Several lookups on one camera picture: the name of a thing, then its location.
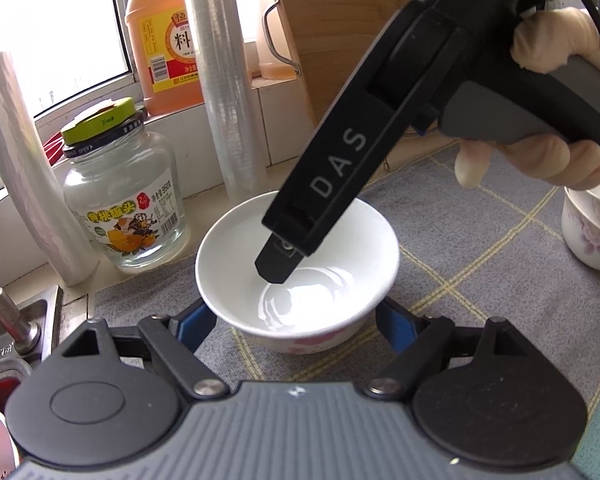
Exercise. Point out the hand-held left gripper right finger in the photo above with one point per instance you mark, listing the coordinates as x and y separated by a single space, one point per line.
397 327

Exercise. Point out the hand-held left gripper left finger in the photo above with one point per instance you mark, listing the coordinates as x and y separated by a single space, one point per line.
195 325

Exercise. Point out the steel sink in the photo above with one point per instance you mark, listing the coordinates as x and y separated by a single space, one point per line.
50 310

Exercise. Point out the tall plastic wrap roll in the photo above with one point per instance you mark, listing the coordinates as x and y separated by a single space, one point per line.
225 85

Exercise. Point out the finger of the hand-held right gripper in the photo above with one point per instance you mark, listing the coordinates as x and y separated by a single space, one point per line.
277 267

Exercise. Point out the short plastic wrap roll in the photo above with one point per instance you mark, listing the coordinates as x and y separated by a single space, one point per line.
30 170

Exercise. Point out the orange cooking wine jug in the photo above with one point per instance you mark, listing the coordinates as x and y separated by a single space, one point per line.
160 35

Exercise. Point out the person's right hand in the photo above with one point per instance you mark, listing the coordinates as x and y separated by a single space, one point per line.
555 35

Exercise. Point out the window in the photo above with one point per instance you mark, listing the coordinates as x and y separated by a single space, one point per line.
55 20

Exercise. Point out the bamboo cutting board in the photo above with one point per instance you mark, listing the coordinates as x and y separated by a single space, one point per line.
330 10

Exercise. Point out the grey blue checked cloth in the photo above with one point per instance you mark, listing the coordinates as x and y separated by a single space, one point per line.
480 280

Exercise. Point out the floral white cup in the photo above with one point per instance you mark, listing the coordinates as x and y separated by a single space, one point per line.
587 235

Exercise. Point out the metal sink knob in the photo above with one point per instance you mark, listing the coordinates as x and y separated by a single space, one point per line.
7 320

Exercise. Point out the glass jar green lid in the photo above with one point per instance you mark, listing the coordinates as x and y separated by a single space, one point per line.
125 200

